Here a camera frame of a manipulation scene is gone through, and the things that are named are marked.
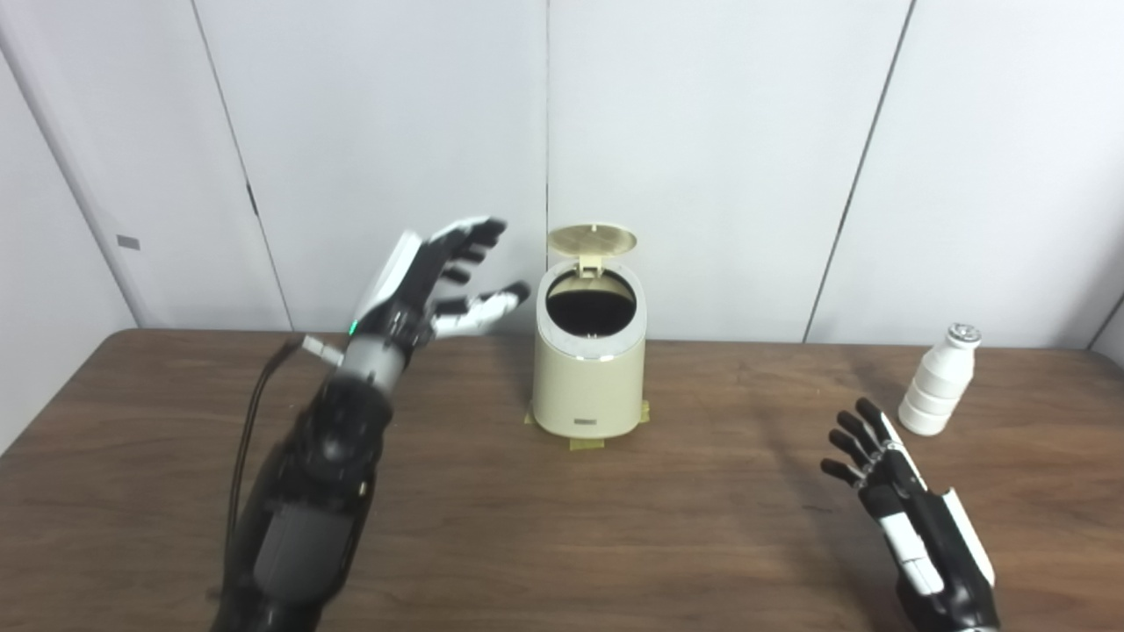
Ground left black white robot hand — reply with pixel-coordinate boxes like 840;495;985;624
349;216;531;361

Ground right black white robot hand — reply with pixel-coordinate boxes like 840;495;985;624
821;398;1000;632

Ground small white plastic bottle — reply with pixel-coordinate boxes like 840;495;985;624
898;324;982;436

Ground round cream bin lid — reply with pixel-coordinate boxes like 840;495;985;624
548;225;639;282

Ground cream-colored round bin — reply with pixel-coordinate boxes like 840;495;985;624
531;225;649;440

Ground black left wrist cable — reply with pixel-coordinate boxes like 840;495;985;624
224;336;343;563

